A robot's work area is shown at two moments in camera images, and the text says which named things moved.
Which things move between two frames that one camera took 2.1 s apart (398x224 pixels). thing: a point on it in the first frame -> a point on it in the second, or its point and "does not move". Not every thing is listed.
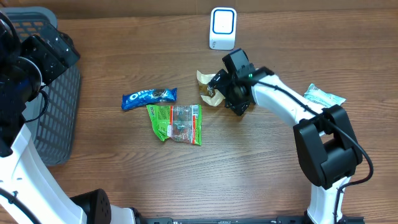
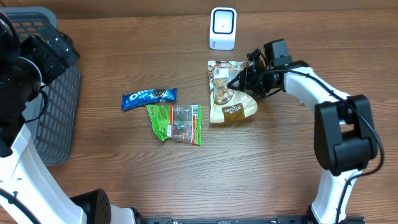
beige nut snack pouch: x=209 y=94 -> x=225 y=102
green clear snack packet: x=180 y=122 does not move
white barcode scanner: x=222 y=28 does not move
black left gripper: x=37 y=45 does not move
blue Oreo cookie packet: x=147 y=97 does not move
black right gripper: x=239 y=104 -> x=244 y=84
